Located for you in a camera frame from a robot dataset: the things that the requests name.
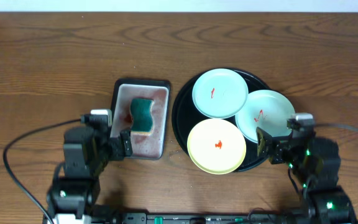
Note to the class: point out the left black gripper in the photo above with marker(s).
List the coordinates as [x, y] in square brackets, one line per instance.
[117, 148]

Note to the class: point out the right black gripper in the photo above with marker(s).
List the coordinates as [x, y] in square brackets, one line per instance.
[274, 144]

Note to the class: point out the green yellow sponge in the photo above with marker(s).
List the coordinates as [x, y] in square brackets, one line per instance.
[140, 110]

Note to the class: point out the light green plate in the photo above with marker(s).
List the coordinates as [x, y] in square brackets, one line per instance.
[265, 109]

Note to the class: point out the yellow plate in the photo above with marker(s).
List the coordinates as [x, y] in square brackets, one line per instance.
[216, 146]

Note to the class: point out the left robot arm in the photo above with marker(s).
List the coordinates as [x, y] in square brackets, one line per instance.
[75, 186]

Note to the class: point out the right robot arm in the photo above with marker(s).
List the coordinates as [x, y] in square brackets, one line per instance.
[315, 162]

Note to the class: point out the black rectangular soapy tray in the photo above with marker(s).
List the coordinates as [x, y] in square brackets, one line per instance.
[144, 146]

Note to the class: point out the light blue plate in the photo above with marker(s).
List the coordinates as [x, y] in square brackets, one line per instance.
[220, 93]

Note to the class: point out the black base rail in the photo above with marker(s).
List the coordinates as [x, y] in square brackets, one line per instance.
[191, 218]

